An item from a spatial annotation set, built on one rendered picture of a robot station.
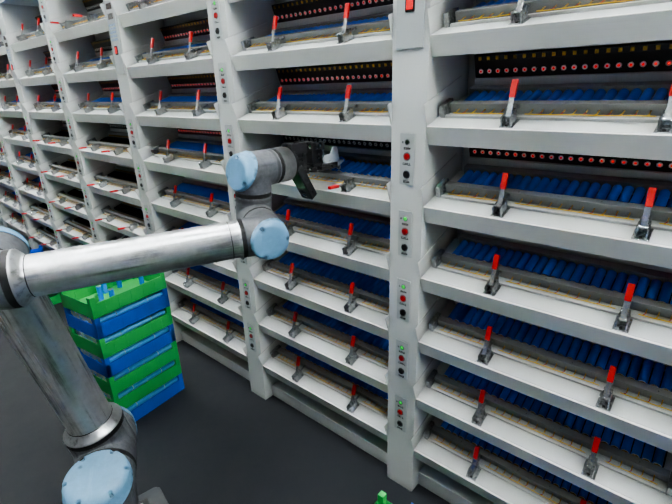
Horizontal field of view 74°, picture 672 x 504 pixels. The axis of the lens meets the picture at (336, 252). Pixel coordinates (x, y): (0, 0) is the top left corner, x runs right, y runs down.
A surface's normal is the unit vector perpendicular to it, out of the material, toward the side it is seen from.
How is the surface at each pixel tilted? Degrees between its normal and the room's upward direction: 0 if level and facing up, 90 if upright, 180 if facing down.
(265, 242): 94
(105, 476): 9
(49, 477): 0
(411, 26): 90
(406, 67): 90
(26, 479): 0
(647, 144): 109
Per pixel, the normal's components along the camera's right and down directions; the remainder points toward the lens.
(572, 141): -0.61, 0.57
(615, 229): -0.24, -0.80
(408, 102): -0.66, 0.28
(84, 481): 0.05, -0.88
